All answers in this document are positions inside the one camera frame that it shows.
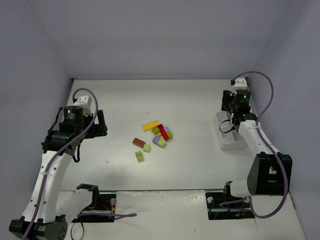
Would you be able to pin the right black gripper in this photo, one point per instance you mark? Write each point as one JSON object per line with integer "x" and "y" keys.
{"x": 227, "y": 100}

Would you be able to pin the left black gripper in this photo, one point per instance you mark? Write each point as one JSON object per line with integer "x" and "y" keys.
{"x": 99, "y": 125}

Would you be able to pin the brown lego brick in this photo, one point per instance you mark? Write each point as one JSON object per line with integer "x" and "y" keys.
{"x": 138, "y": 142}

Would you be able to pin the light green lego brick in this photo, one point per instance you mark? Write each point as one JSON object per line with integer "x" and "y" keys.
{"x": 139, "y": 156}

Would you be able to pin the yellow long lego brick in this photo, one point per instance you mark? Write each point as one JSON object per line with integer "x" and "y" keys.
{"x": 150, "y": 125}

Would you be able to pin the light green square lego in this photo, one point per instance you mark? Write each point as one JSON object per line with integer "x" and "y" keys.
{"x": 147, "y": 148}

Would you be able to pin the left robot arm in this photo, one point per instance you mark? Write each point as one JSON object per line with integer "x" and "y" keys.
{"x": 42, "y": 219}

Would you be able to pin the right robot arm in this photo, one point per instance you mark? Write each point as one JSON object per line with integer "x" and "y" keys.
{"x": 236, "y": 125}

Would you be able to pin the white divided container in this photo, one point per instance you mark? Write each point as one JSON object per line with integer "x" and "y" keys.
{"x": 227, "y": 140}

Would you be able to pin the green square lego brick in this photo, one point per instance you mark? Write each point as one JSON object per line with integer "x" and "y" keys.
{"x": 155, "y": 130}

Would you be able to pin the pale green square lego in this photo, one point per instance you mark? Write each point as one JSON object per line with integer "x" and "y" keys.
{"x": 161, "y": 142}

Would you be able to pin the green lego on red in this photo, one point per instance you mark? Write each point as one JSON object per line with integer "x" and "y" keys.
{"x": 170, "y": 136}

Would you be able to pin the red long lego brick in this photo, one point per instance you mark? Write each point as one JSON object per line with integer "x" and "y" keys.
{"x": 163, "y": 132}

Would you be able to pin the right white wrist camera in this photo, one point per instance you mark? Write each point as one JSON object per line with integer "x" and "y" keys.
{"x": 239, "y": 83}

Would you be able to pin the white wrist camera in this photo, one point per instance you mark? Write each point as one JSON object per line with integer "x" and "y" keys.
{"x": 85, "y": 102}
{"x": 239, "y": 83}

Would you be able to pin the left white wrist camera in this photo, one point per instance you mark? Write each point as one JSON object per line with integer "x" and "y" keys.
{"x": 85, "y": 102}

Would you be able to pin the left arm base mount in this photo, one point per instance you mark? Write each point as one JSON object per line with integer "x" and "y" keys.
{"x": 101, "y": 210}

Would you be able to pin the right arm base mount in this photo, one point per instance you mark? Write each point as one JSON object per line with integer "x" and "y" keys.
{"x": 219, "y": 208}

